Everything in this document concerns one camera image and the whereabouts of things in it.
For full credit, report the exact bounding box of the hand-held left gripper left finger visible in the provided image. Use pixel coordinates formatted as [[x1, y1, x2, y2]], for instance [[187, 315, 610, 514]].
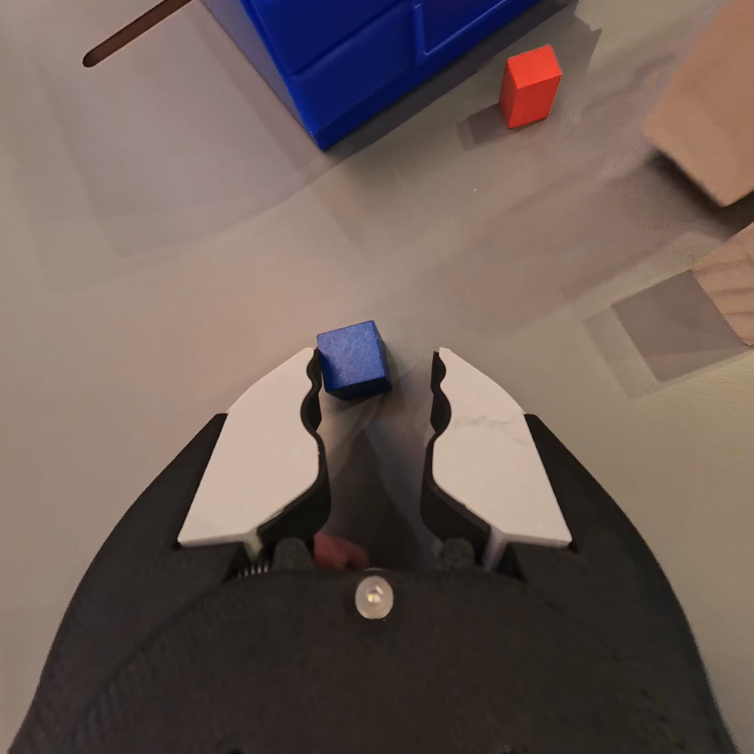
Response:
[[177, 348, 329, 559]]

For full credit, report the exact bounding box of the small blue wooden cube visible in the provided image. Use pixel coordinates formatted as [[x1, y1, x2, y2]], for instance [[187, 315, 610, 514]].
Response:
[[317, 321, 393, 401]]

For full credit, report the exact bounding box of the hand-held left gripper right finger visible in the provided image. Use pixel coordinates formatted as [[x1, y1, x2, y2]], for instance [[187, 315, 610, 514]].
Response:
[[420, 348, 573, 571]]

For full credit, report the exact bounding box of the small red wooden cube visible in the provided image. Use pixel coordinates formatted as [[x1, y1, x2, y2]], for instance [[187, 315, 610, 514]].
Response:
[[500, 44, 563, 129]]

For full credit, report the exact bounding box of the blue plastic bin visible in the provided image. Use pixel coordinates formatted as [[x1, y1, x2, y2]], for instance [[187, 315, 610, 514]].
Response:
[[238, 0, 545, 152]]

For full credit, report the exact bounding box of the large plain wooden cube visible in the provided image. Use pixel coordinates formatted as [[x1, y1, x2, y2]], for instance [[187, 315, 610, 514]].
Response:
[[692, 224, 754, 346], [643, 0, 754, 208]]

